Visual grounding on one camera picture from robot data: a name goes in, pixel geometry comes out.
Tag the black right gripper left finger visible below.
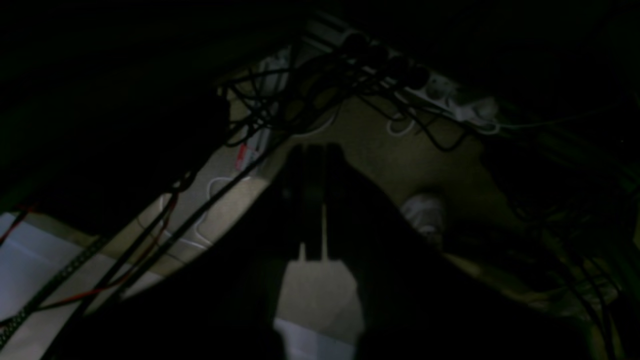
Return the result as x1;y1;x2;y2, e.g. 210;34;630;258
50;145;303;360

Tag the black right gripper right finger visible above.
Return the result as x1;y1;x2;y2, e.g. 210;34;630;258
326;144;592;360

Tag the white power strip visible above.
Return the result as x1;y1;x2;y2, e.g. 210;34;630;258
305;13;505;135

